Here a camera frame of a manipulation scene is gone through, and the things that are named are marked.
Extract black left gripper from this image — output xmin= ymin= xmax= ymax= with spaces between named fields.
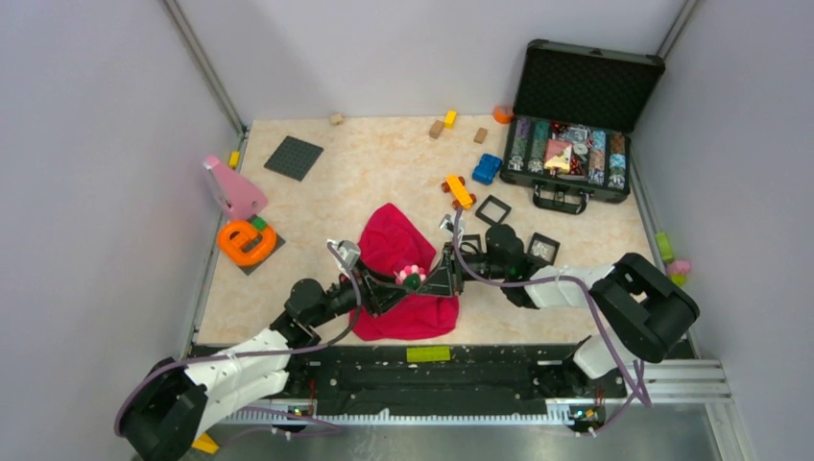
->
xmin=309 ymin=258 xmax=412 ymax=328

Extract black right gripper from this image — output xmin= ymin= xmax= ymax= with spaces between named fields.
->
xmin=417 ymin=240 xmax=508 ymax=297

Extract pink flower brooch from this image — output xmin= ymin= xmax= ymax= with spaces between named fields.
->
xmin=395 ymin=264 xmax=426 ymax=289

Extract magenta garment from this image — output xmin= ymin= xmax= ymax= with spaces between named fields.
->
xmin=353 ymin=204 xmax=460 ymax=341

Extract white silver brooch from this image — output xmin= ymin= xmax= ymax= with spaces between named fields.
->
xmin=532 ymin=241 xmax=555 ymax=258

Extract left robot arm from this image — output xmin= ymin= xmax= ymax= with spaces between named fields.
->
xmin=113 ymin=262 xmax=426 ymax=460

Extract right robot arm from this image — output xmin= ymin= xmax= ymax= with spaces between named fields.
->
xmin=416 ymin=215 xmax=700 ymax=396

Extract green flat brick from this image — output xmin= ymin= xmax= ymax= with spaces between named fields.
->
xmin=405 ymin=346 xmax=452 ymax=364

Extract yellow toy car red wheels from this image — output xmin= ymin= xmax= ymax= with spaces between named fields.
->
xmin=441 ymin=175 xmax=477 ymax=210

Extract blue toy car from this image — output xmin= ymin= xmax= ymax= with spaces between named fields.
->
xmin=471 ymin=153 xmax=502 ymax=185

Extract orange plastic toy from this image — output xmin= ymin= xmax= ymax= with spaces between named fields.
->
xmin=217 ymin=220 xmax=278 ymax=269

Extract dark grey building baseplate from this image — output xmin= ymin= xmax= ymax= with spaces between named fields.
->
xmin=264 ymin=135 xmax=323 ymax=182

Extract pink plastic piece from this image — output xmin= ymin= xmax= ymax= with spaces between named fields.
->
xmin=203 ymin=156 xmax=268 ymax=221

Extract playing card box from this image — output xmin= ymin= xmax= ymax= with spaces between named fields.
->
xmin=543 ymin=139 xmax=573 ymax=174

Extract orange object behind case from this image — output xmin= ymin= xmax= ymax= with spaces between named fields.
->
xmin=492 ymin=106 xmax=515 ymax=125

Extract black poker chip case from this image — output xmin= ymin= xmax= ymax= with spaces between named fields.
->
xmin=499 ymin=39 xmax=666 ymax=214

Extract small yellow block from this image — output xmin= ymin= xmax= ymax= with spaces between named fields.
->
xmin=228 ymin=151 xmax=241 ymax=169

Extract yellow wedge brick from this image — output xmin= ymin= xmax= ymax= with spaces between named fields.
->
xmin=191 ymin=433 xmax=220 ymax=455

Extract green pink toy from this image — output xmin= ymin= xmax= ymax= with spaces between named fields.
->
xmin=655 ymin=232 xmax=692 ymax=286

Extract black square frame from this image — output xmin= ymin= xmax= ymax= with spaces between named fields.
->
xmin=526 ymin=232 xmax=561 ymax=265
xmin=461 ymin=234 xmax=483 ymax=254
xmin=475 ymin=195 xmax=512 ymax=226

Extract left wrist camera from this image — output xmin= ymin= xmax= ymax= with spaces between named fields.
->
xmin=327 ymin=239 xmax=361 ymax=269

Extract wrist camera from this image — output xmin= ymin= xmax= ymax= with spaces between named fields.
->
xmin=439 ymin=214 xmax=465 ymax=242
xmin=327 ymin=239 xmax=361 ymax=269

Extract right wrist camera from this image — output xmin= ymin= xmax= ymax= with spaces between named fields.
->
xmin=439 ymin=214 xmax=465 ymax=242

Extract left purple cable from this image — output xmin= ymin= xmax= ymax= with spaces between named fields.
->
xmin=112 ymin=241 xmax=365 ymax=440

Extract purple cable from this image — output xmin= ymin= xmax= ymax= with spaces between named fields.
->
xmin=112 ymin=241 xmax=365 ymax=440
xmin=451 ymin=208 xmax=653 ymax=437

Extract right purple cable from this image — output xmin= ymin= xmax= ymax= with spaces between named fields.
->
xmin=451 ymin=208 xmax=653 ymax=437

